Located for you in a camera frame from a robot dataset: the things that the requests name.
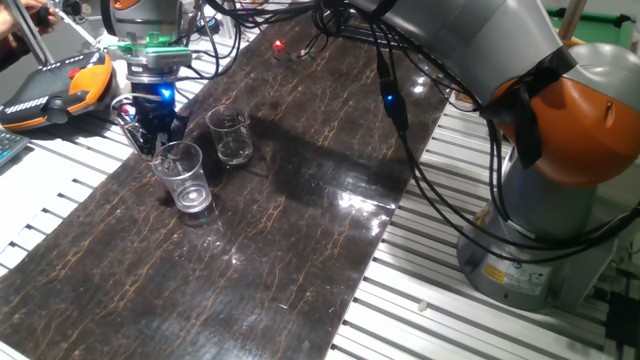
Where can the person hand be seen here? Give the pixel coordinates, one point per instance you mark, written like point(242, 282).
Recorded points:
point(20, 15)

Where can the green silver camera mount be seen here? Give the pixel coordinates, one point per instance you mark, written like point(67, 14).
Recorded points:
point(155, 52)

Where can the person forearm dark sleeve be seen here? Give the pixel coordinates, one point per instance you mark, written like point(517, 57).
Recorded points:
point(10, 50)

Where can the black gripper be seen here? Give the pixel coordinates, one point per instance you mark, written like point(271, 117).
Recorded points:
point(152, 110)

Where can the thin aluminium frame bar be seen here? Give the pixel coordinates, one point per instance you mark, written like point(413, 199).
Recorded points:
point(80, 27)

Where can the clear ribbed plastic cup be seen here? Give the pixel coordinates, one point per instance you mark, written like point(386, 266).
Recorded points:
point(185, 180)

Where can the dark marble pattern mat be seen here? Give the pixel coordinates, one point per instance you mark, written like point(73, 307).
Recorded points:
point(225, 250)

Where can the round tape measure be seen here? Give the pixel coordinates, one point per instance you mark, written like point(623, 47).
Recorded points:
point(207, 25)

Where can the clear glass beaker cup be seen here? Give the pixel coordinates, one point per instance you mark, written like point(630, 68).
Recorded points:
point(232, 140)

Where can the black computer keyboard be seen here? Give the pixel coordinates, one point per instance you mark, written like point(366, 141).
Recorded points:
point(7, 147)

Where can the orange black teach pendant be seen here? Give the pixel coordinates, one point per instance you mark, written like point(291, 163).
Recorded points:
point(50, 95)

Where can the green mini pool table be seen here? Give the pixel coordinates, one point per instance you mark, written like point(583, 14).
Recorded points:
point(595, 27)

